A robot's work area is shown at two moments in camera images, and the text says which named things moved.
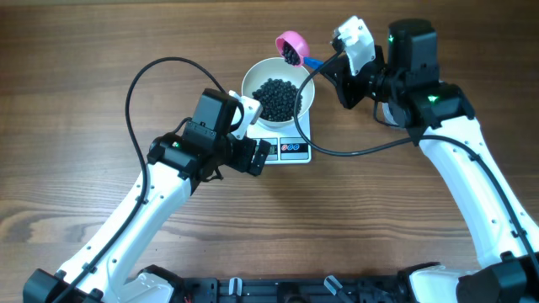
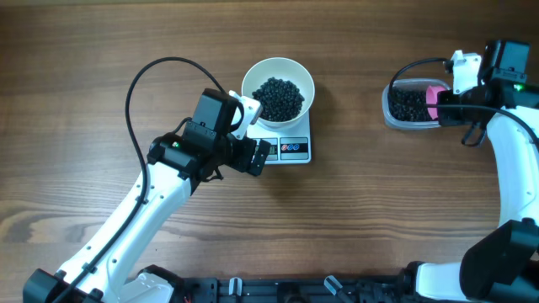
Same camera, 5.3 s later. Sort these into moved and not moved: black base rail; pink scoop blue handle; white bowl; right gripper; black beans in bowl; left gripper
Moved: pink scoop blue handle; right gripper
Not moved: left gripper; black base rail; black beans in bowl; white bowl
